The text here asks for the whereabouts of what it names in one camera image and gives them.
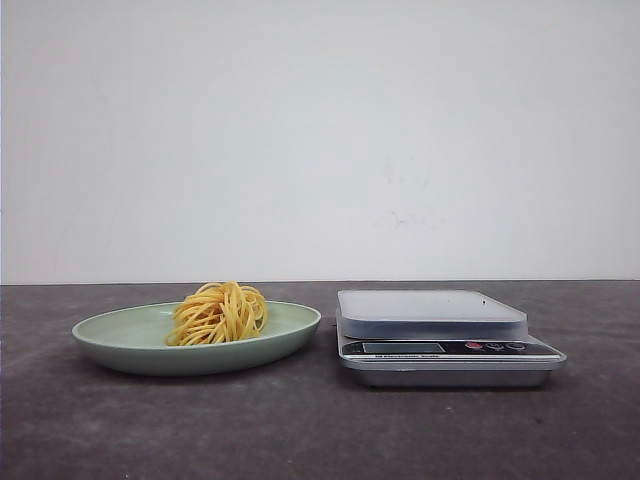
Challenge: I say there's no yellow vermicelli noodle bundle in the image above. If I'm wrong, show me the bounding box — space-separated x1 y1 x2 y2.
164 281 269 347

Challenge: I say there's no silver digital kitchen scale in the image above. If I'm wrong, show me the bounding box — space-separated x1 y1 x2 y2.
336 290 567 388

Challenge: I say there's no light green plate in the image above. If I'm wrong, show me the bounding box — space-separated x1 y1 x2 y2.
72 301 321 377

